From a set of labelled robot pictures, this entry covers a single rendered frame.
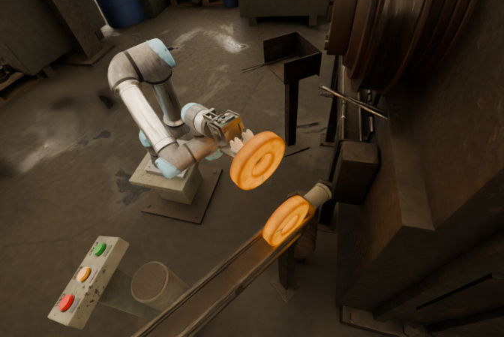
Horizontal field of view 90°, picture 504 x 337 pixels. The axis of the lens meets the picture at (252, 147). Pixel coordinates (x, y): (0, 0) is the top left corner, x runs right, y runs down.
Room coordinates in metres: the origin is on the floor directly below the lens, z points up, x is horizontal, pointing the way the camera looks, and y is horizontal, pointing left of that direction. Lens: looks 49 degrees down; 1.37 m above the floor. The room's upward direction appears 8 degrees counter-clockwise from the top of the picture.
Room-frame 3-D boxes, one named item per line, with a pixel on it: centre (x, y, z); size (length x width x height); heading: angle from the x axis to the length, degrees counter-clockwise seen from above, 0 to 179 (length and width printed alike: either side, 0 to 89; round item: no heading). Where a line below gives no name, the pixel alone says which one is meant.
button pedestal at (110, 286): (0.27, 0.55, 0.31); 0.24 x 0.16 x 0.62; 160
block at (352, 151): (0.43, -0.31, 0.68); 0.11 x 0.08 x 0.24; 70
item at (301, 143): (1.22, -0.27, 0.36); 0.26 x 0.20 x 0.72; 15
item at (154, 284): (0.25, 0.39, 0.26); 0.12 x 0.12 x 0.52
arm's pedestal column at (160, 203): (0.93, 0.48, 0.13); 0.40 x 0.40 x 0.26; 69
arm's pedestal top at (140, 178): (0.93, 0.48, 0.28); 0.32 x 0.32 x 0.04; 69
